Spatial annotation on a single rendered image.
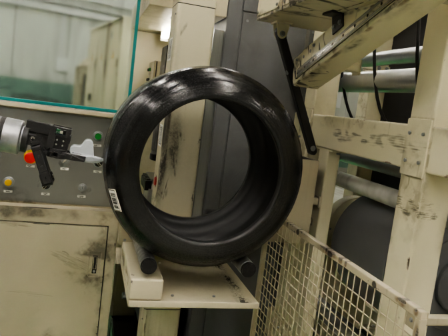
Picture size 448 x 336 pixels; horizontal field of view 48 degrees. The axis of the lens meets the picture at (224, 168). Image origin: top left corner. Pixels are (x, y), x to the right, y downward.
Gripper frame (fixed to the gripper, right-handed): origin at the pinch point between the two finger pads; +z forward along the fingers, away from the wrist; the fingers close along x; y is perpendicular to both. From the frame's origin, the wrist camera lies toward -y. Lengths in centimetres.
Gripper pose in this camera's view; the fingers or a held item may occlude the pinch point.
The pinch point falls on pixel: (98, 161)
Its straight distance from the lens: 142.0
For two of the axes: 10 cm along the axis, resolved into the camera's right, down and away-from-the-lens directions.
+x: -2.6, -1.5, 9.6
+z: 9.4, 2.0, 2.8
